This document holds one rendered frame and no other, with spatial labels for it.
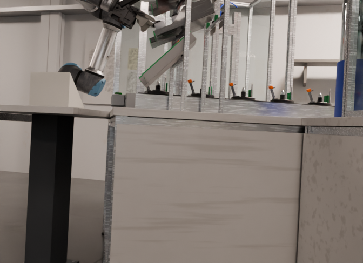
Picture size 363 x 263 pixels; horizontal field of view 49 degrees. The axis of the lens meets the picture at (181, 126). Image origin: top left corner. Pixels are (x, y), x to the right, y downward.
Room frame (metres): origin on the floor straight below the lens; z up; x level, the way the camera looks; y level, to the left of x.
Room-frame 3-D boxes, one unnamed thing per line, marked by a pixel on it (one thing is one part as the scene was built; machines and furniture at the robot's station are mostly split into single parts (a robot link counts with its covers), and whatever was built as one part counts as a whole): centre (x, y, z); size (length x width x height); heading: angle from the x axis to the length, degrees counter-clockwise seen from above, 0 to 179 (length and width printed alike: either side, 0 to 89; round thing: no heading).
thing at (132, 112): (2.28, -0.29, 0.85); 1.50 x 1.41 x 0.03; 12
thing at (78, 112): (2.14, 0.65, 0.84); 0.90 x 0.70 x 0.03; 164
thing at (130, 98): (2.43, 0.35, 0.91); 0.89 x 0.06 x 0.11; 12
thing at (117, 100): (2.23, 0.37, 0.93); 0.21 x 0.07 x 0.06; 12
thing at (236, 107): (2.29, -0.33, 0.91); 1.24 x 0.33 x 0.10; 102
